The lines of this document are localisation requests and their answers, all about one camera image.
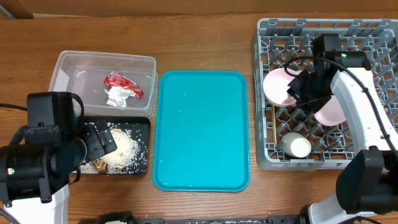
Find pink round plate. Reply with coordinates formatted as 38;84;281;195
314;95;346;126

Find pink bowl with food scraps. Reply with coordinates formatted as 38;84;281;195
263;68;298;107

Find white napkin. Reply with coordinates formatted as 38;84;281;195
104;86;136;107

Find wooden chopstick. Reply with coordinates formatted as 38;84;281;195
271;105;277;148

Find red snack wrapper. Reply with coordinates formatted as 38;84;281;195
103;71;144;99

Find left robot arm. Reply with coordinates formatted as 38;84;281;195
1;91;117;223

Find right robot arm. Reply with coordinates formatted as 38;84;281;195
287;34;397;223

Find grey dishwasher rack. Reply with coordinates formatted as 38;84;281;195
251;18;397;171

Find food scraps in bowl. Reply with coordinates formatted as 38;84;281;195
91;159;108;174

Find black plastic tray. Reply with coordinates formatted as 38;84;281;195
71;115;152;175

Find spilled white rice pile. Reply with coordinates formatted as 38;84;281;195
77;121;149;174

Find clear plastic storage bin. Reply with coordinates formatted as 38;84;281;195
49;50;158;118

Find teal serving tray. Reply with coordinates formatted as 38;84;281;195
152;70;250;192

